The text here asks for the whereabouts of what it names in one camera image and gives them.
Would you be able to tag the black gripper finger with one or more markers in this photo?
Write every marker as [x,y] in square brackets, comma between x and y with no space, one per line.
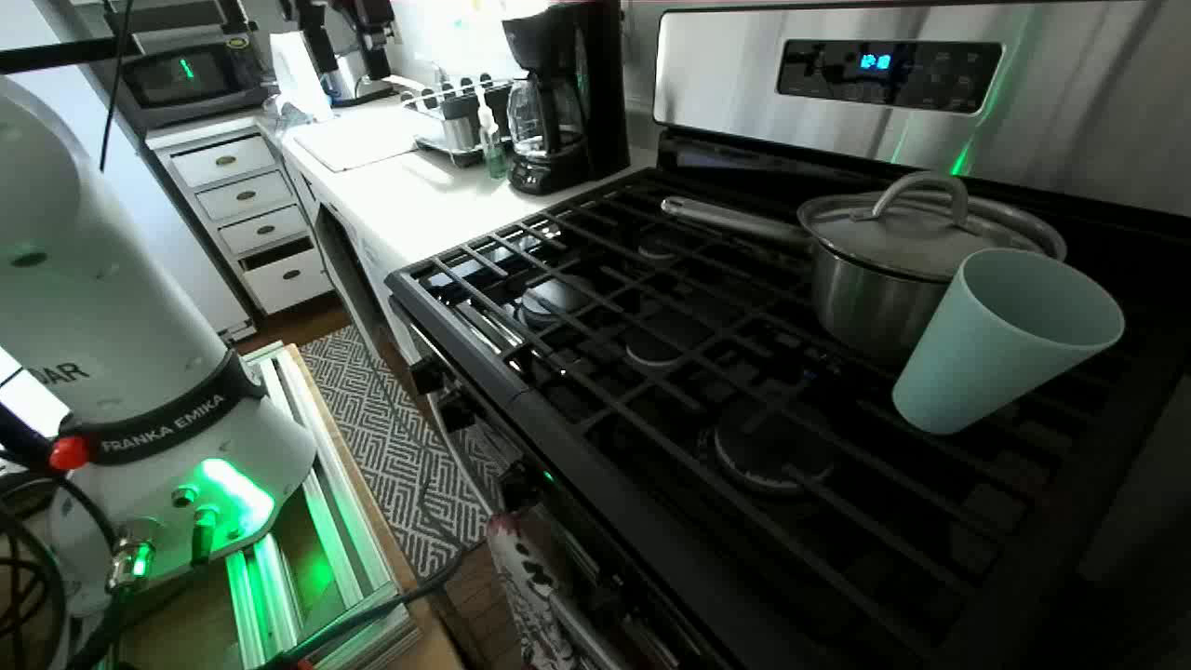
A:
[318,37]
[374,32]

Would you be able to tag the light teal plastic cup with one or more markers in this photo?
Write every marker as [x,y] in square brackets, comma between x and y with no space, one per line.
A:
[1005,337]

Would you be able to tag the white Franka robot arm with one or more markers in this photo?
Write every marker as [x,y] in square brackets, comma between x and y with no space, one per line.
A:
[88,283]

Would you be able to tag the printed dish towel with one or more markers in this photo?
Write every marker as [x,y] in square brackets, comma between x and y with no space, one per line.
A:
[535,602]

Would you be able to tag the red round button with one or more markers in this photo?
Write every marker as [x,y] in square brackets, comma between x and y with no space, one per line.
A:
[68,453]

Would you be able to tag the glass coffee carafe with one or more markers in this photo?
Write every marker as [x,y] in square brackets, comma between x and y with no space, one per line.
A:
[540,121]

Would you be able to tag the black coffee maker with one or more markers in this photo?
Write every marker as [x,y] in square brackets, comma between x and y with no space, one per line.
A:
[598,76]

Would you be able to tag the white cutting board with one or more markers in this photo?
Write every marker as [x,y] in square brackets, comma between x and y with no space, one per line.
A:
[356,141]

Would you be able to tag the grey microwave oven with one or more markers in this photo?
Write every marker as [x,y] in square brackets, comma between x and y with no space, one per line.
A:
[186,76]

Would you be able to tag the round black burner cap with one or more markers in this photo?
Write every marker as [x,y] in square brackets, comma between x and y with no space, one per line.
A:
[774,450]
[556,300]
[653,357]

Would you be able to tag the black stainless gas stove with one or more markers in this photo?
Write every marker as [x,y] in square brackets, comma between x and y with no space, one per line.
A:
[693,375]

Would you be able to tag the green spray bottle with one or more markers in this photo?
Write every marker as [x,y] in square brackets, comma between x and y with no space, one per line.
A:
[493,136]

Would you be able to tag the grey patterned rug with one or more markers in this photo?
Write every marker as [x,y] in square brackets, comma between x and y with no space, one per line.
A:
[395,461]

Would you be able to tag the white drawer cabinet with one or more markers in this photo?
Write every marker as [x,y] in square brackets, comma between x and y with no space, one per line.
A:
[236,200]

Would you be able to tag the aluminium base frame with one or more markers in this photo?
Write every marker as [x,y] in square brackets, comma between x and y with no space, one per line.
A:
[318,546]

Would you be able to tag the black stove knob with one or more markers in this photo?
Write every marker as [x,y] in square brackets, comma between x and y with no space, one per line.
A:
[431,375]
[454,410]
[515,486]

